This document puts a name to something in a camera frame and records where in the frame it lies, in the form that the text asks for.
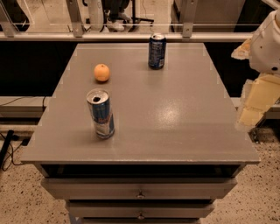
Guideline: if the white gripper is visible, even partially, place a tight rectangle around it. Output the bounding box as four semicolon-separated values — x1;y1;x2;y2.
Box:
231;9;280;129

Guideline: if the red bull can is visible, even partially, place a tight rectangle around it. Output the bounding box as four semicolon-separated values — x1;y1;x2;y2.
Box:
87;88;115;139

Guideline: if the blue pepsi can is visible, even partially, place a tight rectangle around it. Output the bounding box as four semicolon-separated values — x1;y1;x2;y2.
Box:
148;33;166;69

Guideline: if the grey drawer cabinet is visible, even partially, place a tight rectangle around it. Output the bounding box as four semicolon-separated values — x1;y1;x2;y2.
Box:
22;43;259;224

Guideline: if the orange fruit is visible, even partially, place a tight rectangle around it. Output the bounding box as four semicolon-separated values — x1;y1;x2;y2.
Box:
94;64;110;82

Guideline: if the upper drawer knob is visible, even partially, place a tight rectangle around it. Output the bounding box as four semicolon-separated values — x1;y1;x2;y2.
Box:
136;190;145;200

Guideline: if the drawer knob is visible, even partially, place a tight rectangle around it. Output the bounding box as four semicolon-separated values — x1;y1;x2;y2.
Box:
137;212;145;221
136;190;145;200

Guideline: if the lower drawer knob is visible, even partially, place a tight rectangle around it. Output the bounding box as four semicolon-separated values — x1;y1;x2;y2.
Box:
137;212;145;221

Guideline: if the metal railing beam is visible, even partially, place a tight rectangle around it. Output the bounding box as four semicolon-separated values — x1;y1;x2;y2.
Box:
0;32;253;43

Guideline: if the black floor cable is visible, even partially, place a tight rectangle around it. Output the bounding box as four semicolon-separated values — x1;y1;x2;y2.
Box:
0;129;30;172

